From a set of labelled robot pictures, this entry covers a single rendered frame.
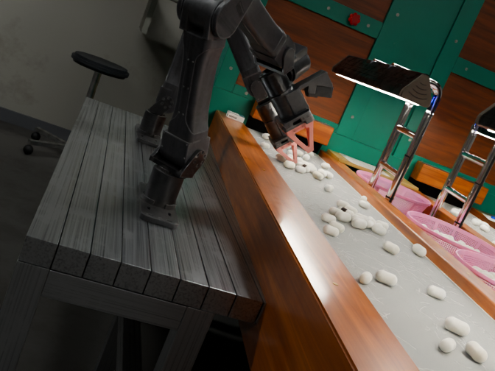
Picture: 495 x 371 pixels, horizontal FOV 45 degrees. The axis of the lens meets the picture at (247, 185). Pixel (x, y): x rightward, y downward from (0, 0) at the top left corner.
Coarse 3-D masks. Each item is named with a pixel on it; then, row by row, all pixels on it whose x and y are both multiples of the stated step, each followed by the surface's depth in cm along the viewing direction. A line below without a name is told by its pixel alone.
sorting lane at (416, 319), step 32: (320, 160) 213; (320, 192) 155; (352, 192) 175; (320, 224) 122; (352, 256) 108; (384, 256) 117; (416, 256) 129; (384, 288) 98; (416, 288) 105; (448, 288) 114; (384, 320) 83; (416, 320) 89; (480, 320) 102; (416, 352) 77
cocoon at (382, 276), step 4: (376, 272) 100; (380, 272) 99; (384, 272) 99; (388, 272) 100; (376, 276) 99; (380, 276) 99; (384, 276) 99; (388, 276) 99; (392, 276) 99; (380, 280) 99; (384, 280) 99; (388, 280) 99; (392, 280) 99; (396, 280) 99; (388, 284) 99; (392, 284) 99
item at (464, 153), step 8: (472, 128) 187; (472, 136) 187; (464, 144) 188; (464, 152) 187; (456, 160) 189; (472, 160) 182; (480, 160) 177; (488, 160) 174; (456, 168) 189; (488, 168) 174; (448, 176) 191; (456, 176) 190; (480, 176) 175; (448, 184) 190; (480, 184) 175; (440, 192) 192; (448, 192) 189; (456, 192) 184; (472, 192) 176; (440, 200) 191; (464, 200) 178; (472, 200) 176; (432, 208) 193; (464, 208) 177; (464, 216) 177; (456, 224) 178
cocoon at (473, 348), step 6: (468, 342) 83; (474, 342) 83; (468, 348) 83; (474, 348) 82; (480, 348) 82; (468, 354) 83; (474, 354) 81; (480, 354) 81; (486, 354) 81; (474, 360) 82; (480, 360) 81
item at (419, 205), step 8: (360, 176) 195; (368, 176) 210; (376, 184) 189; (384, 192) 189; (400, 192) 211; (408, 192) 210; (400, 200) 188; (408, 200) 187; (416, 200) 206; (424, 200) 203; (408, 208) 190; (416, 208) 191; (424, 208) 194
